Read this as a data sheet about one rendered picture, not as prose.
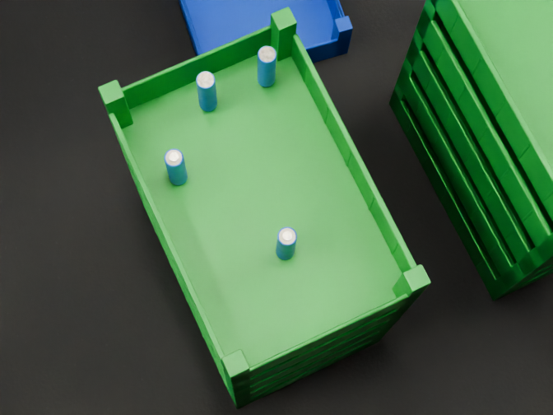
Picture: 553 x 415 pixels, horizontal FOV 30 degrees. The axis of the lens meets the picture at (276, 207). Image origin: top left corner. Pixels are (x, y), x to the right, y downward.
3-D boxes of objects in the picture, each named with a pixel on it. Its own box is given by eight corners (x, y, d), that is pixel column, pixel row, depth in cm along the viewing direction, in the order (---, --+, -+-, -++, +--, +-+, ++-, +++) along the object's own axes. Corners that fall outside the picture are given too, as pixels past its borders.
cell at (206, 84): (210, 67, 99) (212, 92, 105) (192, 75, 99) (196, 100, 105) (218, 84, 99) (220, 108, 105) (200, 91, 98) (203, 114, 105)
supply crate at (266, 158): (107, 116, 105) (95, 86, 97) (286, 39, 107) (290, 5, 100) (230, 386, 98) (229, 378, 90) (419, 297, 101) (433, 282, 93)
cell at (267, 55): (271, 42, 100) (270, 68, 106) (254, 49, 100) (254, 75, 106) (279, 58, 99) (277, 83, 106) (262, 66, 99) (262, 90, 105)
